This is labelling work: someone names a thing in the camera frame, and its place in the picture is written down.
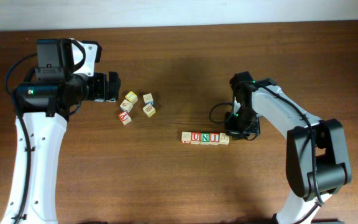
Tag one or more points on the plain block orange picture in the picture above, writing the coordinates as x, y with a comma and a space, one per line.
126, 106

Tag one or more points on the plain wooden picture block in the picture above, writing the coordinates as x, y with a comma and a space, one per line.
186, 137

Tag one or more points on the green letter N block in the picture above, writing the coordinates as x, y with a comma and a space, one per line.
205, 139

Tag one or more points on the yellow wooden block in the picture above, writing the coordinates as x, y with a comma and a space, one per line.
132, 97

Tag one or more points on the green edged picture block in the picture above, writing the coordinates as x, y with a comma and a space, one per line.
224, 139

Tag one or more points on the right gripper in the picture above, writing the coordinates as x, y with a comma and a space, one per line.
230, 129

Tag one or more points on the red letter Y block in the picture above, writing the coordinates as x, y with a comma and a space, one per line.
124, 117

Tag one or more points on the yellow edged picture block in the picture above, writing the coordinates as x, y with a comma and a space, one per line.
149, 110

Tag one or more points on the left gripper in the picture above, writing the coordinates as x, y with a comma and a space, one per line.
102, 93

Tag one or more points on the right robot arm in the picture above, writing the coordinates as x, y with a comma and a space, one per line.
317, 159

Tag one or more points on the plain block blue side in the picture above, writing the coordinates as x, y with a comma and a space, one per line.
148, 99

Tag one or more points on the red letter I block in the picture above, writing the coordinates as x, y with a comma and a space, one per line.
214, 138

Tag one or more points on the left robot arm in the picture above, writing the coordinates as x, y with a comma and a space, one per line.
52, 92

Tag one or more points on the red letter U block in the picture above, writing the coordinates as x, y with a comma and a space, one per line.
195, 138

